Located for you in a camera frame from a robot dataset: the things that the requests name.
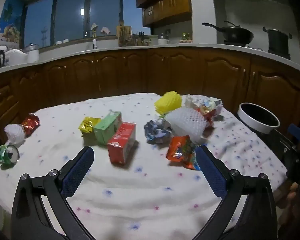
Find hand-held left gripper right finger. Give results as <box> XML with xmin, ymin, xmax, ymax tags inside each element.
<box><xmin>192</xmin><ymin>146</ymin><xmax>278</xmax><ymax>240</ymax></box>

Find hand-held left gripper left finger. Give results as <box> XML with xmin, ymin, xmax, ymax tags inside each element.
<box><xmin>11</xmin><ymin>146</ymin><xmax>95</xmax><ymax>240</ymax></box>

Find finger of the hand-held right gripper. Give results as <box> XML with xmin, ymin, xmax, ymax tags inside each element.
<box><xmin>287</xmin><ymin>123</ymin><xmax>300</xmax><ymax>143</ymax></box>

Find orange snack packet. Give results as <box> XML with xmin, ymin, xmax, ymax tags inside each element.
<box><xmin>166</xmin><ymin>135</ymin><xmax>202</xmax><ymax>171</ymax></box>

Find black bin with white rim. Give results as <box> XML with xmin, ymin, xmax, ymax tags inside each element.
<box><xmin>237</xmin><ymin>102</ymin><xmax>280</xmax><ymax>135</ymax></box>

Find red drink carton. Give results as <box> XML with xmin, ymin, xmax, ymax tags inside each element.
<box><xmin>107</xmin><ymin>122</ymin><xmax>137</xmax><ymax>165</ymax></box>

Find large white foam net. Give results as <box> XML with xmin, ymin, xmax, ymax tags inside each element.
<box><xmin>164</xmin><ymin>106</ymin><xmax>207</xmax><ymax>144</ymax></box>

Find blue wrapper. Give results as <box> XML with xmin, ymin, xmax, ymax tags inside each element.
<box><xmin>144</xmin><ymin>119</ymin><xmax>172</xmax><ymax>145</ymax></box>

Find white printed wrapper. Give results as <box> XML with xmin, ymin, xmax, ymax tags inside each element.
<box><xmin>185</xmin><ymin>94</ymin><xmax>223</xmax><ymax>128</ymax></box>

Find person's right hand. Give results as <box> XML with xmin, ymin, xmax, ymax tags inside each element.
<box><xmin>287</xmin><ymin>182</ymin><xmax>300</xmax><ymax>207</ymax></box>

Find yellow crumpled wrapper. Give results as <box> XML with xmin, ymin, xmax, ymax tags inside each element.
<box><xmin>78</xmin><ymin>116</ymin><xmax>101</xmax><ymax>134</ymax></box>

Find green drink carton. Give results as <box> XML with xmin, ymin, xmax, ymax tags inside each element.
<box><xmin>93</xmin><ymin>111</ymin><xmax>123</xmax><ymax>145</ymax></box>

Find red foil wrapper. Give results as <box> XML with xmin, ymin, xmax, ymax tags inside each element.
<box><xmin>21</xmin><ymin>113</ymin><xmax>40</xmax><ymax>136</ymax></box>

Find white dotted tablecloth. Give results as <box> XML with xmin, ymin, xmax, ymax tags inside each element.
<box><xmin>0</xmin><ymin>92</ymin><xmax>288</xmax><ymax>240</ymax></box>

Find green jelly cup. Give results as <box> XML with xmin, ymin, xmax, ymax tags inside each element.
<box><xmin>0</xmin><ymin>144</ymin><xmax>20</xmax><ymax>165</ymax></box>

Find small white foam net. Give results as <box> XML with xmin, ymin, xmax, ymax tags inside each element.
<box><xmin>4</xmin><ymin>124</ymin><xmax>25</xmax><ymax>144</ymax></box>

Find yellow foam net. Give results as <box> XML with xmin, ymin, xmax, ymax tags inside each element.
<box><xmin>154</xmin><ymin>91</ymin><xmax>182</xmax><ymax>115</ymax></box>

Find black stockpot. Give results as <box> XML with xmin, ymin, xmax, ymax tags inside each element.
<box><xmin>262</xmin><ymin>27</ymin><xmax>293</xmax><ymax>60</ymax></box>

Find wooden lower cabinets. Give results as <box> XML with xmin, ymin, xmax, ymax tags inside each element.
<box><xmin>0</xmin><ymin>48</ymin><xmax>300</xmax><ymax>140</ymax></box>

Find wooden cabinets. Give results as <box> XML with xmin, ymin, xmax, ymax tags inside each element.
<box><xmin>0</xmin><ymin>48</ymin><xmax>300</xmax><ymax>140</ymax></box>
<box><xmin>136</xmin><ymin>0</ymin><xmax>192</xmax><ymax>27</ymax></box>

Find black wok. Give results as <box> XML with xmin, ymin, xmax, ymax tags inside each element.
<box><xmin>202</xmin><ymin>21</ymin><xmax>254</xmax><ymax>44</ymax></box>

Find white jar with metal lid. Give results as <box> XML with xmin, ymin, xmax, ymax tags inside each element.
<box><xmin>24</xmin><ymin>43</ymin><xmax>40</xmax><ymax>63</ymax></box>

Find white kitchen countertop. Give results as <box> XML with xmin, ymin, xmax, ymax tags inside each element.
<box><xmin>0</xmin><ymin>42</ymin><xmax>300</xmax><ymax>77</ymax></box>

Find white rice cooker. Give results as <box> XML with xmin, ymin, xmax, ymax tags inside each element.
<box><xmin>4</xmin><ymin>49</ymin><xmax>28</xmax><ymax>65</ymax></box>

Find sink faucet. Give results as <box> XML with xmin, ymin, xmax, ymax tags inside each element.
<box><xmin>91</xmin><ymin>29</ymin><xmax>98</xmax><ymax>50</ymax></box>

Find wooden cutting board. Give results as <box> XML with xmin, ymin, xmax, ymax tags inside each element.
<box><xmin>116</xmin><ymin>25</ymin><xmax>132</xmax><ymax>47</ymax></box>

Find knife block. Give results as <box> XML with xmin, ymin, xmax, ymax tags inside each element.
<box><xmin>137</xmin><ymin>31</ymin><xmax>151</xmax><ymax>46</ymax></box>

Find kitchen window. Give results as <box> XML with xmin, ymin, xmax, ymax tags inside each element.
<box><xmin>22</xmin><ymin>0</ymin><xmax>151</xmax><ymax>48</ymax></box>

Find wooden upper cabinets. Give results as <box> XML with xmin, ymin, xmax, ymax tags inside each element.
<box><xmin>136</xmin><ymin>0</ymin><xmax>192</xmax><ymax>27</ymax></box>

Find blue wall poster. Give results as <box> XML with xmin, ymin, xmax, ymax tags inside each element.
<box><xmin>0</xmin><ymin>0</ymin><xmax>25</xmax><ymax>46</ymax></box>

